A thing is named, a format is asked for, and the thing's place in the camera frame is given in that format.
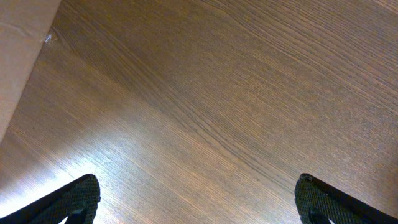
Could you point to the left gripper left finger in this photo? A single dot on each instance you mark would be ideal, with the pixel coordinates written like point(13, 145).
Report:
point(76, 202)

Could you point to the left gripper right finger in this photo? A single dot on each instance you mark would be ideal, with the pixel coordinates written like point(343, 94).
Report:
point(319, 202)

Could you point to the brown cardboard box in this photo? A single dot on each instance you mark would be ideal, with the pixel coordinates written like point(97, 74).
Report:
point(24, 27)

